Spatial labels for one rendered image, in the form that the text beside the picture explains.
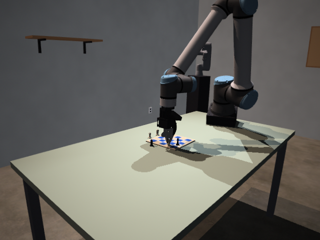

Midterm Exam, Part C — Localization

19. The blue and cream chessboard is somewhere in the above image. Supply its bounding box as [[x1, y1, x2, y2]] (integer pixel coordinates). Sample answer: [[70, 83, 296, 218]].
[[146, 135, 196, 151]]

